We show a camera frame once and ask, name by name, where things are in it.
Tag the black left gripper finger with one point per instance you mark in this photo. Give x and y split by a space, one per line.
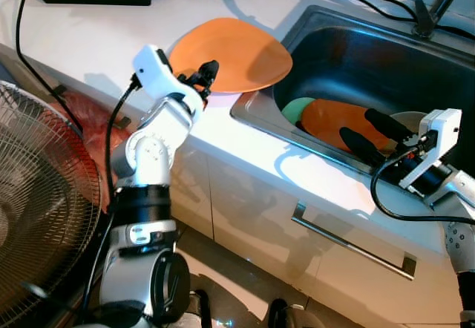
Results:
206 87
209 69

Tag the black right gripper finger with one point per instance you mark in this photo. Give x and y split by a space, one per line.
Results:
362 146
387 125

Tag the orange plate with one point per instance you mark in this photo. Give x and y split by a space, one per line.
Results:
237 53

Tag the orange bowl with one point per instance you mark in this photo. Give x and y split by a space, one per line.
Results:
334 120

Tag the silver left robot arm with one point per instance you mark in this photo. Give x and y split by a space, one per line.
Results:
148 150

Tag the steel kitchen sink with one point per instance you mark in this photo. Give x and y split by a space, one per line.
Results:
415 68

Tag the black kitchen faucet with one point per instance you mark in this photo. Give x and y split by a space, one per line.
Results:
424 22

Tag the green plate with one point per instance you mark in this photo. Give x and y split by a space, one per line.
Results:
293 111

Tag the red plastic bag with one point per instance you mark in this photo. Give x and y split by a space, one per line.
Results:
93 116

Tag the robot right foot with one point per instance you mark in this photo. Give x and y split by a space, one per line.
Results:
293 317

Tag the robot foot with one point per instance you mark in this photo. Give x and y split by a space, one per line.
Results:
293 317
199 313

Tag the metal grille fan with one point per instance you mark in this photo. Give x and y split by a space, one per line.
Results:
44 209

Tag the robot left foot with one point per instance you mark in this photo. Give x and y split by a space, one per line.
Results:
199 313

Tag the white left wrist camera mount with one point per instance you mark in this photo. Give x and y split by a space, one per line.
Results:
152 68

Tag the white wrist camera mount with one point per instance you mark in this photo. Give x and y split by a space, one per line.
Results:
441 131
152 68

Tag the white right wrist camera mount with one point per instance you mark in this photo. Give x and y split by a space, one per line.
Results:
441 131

